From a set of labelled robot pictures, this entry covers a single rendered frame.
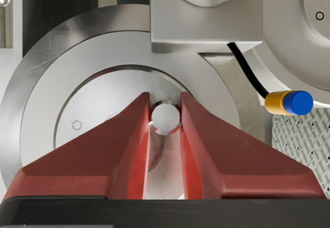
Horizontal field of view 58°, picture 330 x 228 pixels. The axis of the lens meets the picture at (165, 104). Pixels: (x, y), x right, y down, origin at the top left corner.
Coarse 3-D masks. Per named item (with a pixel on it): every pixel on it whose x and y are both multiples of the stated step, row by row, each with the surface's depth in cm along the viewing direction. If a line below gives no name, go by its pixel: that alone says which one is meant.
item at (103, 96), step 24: (120, 72) 14; (144, 72) 14; (72, 96) 14; (96, 96) 14; (120, 96) 14; (168, 96) 14; (72, 120) 14; (96, 120) 14; (168, 144) 14; (168, 168) 14; (168, 192) 14
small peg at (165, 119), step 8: (160, 104) 12; (168, 104) 12; (176, 104) 12; (152, 112) 12; (160, 112) 12; (168, 112) 12; (176, 112) 12; (152, 120) 12; (160, 120) 12; (168, 120) 12; (176, 120) 12; (152, 128) 12; (160, 128) 12; (168, 128) 12; (176, 128) 12
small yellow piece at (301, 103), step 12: (240, 60) 13; (252, 72) 13; (252, 84) 13; (264, 96) 12; (276, 96) 11; (288, 96) 10; (300, 96) 10; (276, 108) 11; (288, 108) 10; (300, 108) 10
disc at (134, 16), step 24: (72, 24) 16; (96, 24) 16; (120, 24) 16; (144, 24) 16; (48, 48) 16; (24, 72) 16; (240, 72) 17; (24, 96) 16; (240, 96) 17; (0, 120) 16; (240, 120) 17; (0, 144) 16; (0, 168) 16
